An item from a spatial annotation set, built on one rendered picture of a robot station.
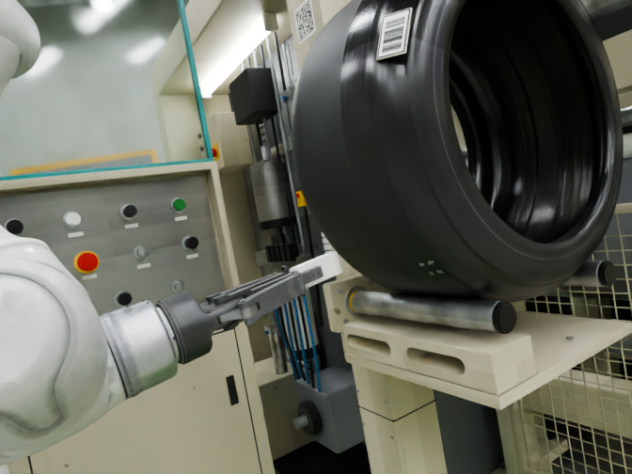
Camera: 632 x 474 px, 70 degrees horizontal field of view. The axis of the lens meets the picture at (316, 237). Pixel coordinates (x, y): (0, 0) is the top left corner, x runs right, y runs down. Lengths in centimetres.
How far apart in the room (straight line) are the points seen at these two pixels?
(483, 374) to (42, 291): 55
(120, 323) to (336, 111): 38
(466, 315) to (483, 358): 7
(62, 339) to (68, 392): 4
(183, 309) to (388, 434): 70
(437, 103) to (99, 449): 98
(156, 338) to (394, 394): 67
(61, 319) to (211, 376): 92
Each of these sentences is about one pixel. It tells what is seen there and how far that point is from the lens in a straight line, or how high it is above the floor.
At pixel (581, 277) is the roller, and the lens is 91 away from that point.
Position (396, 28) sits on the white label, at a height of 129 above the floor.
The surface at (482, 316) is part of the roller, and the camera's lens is 68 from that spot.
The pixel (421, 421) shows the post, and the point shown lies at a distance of 112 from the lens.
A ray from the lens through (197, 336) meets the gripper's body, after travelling 50.
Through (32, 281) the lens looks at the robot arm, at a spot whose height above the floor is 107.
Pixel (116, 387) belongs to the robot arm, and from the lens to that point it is 49.
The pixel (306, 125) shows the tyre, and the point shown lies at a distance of 71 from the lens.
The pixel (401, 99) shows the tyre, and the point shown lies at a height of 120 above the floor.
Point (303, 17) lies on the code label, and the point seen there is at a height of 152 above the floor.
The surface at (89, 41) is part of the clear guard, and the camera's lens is 125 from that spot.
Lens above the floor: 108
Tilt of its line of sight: 2 degrees down
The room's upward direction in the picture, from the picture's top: 10 degrees counter-clockwise
